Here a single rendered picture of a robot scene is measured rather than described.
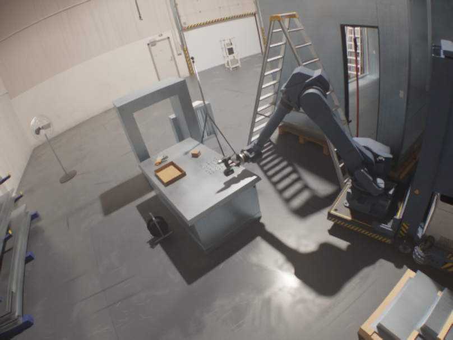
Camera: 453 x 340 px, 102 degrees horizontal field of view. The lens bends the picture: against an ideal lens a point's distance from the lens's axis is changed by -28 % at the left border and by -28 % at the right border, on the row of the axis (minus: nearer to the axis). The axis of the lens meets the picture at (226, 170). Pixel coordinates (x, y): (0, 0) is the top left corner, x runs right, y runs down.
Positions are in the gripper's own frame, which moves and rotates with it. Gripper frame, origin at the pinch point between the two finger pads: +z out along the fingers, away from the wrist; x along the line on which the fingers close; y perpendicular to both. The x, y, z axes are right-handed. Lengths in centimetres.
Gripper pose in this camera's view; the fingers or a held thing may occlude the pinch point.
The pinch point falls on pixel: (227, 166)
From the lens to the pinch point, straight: 290.0
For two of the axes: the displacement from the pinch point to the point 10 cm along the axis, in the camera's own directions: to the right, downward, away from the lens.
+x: -5.2, -3.8, 7.6
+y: 2.1, 8.1, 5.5
